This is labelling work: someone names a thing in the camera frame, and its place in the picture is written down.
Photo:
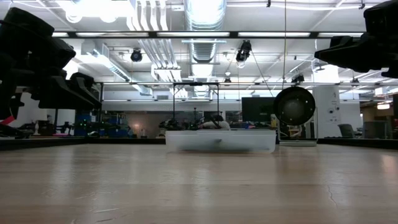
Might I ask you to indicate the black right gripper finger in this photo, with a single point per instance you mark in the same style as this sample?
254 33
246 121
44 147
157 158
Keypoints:
345 57
342 42

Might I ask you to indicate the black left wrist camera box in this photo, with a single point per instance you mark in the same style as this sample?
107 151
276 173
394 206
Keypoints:
63 54

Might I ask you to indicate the person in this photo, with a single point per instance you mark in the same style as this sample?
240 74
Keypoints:
214 124

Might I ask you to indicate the black table edge rail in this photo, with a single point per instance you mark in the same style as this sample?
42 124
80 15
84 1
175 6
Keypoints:
46 143

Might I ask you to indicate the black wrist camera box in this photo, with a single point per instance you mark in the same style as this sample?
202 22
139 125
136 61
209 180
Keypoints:
377 20
63 54

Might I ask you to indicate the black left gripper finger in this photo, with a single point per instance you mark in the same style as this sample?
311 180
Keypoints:
85 80
68 99

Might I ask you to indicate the glowing wall light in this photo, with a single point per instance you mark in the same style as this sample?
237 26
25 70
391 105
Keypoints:
383 106

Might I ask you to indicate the black ceiling spotlight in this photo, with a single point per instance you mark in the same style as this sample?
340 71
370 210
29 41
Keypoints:
243 53
136 56
298 79

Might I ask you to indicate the red angled bar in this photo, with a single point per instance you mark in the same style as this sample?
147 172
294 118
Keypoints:
7 120

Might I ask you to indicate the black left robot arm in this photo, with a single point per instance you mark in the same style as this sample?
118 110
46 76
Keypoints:
25 28

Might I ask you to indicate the black overhead frame beam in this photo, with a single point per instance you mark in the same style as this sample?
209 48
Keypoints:
152 34

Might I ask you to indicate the silver ceiling air duct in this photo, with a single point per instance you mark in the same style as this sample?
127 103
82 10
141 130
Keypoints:
205 12

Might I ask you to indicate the clear plastic supply box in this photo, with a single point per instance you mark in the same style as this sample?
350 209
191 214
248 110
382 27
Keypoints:
217 141

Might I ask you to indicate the black monitor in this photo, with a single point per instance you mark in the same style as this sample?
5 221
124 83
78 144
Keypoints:
256 109

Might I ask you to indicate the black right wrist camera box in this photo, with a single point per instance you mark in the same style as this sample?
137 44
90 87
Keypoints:
377 20

